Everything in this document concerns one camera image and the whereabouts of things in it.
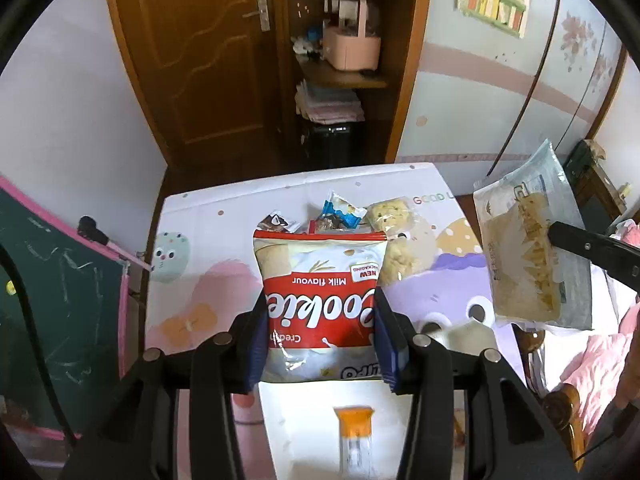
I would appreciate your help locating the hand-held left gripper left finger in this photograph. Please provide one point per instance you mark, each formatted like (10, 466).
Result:
(255, 345)

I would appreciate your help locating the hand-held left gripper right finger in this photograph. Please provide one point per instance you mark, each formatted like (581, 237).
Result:
(387, 347)

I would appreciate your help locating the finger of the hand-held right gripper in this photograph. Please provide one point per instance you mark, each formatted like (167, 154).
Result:
(590, 249)

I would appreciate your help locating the clear blue chip bag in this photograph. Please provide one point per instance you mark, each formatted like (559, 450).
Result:
(520, 270)

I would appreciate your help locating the red white cookie bag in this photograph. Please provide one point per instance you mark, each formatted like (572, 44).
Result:
(320, 270)

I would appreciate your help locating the white plastic box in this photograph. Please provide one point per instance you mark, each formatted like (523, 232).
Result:
(300, 435)

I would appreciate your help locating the clear bag of yellow puffs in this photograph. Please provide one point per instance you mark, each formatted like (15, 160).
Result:
(400, 240)

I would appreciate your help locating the brown white small packet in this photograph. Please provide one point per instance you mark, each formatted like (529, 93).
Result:
(276, 222)

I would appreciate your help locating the dark wooden furniture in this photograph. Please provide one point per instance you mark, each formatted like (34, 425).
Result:
(595, 190)

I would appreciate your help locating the white bedsheet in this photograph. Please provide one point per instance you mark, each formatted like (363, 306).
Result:
(612, 305)

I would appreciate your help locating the orange topped clear packet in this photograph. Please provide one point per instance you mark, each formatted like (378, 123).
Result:
(354, 425)

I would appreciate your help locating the pink blanket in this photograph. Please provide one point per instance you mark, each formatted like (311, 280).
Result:
(595, 365)

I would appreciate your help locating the clear mixed nut packet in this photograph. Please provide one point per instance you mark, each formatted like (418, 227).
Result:
(335, 226)

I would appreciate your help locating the blue white snack packet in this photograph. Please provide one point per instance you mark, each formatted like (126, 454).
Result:
(340, 207)

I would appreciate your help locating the pale floral wardrobe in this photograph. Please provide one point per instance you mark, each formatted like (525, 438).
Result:
(475, 110)

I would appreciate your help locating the black clip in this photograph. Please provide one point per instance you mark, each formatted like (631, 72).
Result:
(92, 230)

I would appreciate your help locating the black bin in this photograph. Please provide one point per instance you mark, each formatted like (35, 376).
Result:
(327, 145)

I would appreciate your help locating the yellow round magnet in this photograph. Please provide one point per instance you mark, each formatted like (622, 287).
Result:
(10, 287)

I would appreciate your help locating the stack of folded cloths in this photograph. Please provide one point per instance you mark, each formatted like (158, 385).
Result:
(327, 102)

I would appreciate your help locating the wooden shelf unit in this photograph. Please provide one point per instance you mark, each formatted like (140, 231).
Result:
(400, 35)

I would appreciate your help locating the brown wooden door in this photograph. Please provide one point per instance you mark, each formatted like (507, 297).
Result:
(200, 60)

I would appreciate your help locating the pink basket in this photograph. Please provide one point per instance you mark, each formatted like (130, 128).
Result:
(352, 50)

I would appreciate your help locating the small plush toys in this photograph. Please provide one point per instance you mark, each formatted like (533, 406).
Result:
(307, 45)

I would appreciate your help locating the wooden bed frame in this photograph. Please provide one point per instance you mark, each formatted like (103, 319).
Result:
(560, 405)

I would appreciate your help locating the green chalkboard with pink frame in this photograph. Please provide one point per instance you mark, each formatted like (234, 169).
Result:
(65, 310)

